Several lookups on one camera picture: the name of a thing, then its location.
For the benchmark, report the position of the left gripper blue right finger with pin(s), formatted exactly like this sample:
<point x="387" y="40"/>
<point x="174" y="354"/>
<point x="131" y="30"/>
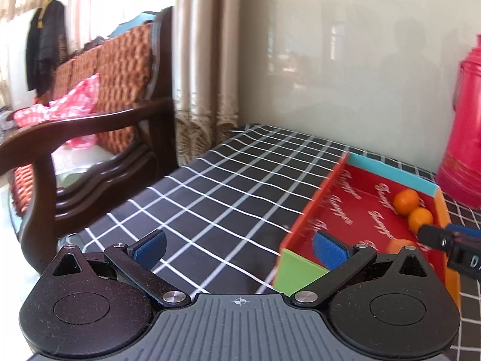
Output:
<point x="344" y="263"/>

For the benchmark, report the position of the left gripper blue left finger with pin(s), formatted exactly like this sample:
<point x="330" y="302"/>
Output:
<point x="134" y="264"/>

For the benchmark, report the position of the half-peeled tangerine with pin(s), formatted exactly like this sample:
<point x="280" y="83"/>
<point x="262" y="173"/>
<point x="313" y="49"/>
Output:
<point x="396" y="245"/>

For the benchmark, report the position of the orange tangerine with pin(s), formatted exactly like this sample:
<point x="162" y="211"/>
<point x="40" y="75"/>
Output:
<point x="418" y="218"/>
<point x="405" y="201"/>

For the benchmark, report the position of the colourful red paper box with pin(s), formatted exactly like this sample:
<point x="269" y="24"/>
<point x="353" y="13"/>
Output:
<point x="354" y="204"/>

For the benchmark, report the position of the red thermos flask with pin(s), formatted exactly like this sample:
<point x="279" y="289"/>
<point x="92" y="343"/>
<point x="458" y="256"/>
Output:
<point x="459" y="171"/>

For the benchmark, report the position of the black white checkered tablecloth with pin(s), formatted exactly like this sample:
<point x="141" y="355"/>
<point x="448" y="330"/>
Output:
<point x="225" y="215"/>

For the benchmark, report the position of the dark wooden sofa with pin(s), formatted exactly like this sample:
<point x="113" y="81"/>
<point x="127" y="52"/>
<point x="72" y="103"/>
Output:
<point x="134" y="120"/>

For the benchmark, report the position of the black hanging coat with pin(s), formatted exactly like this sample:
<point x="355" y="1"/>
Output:
<point x="46" y="47"/>

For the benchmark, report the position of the beige curtain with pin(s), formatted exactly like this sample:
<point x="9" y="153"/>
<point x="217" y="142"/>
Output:
<point x="205" y="74"/>

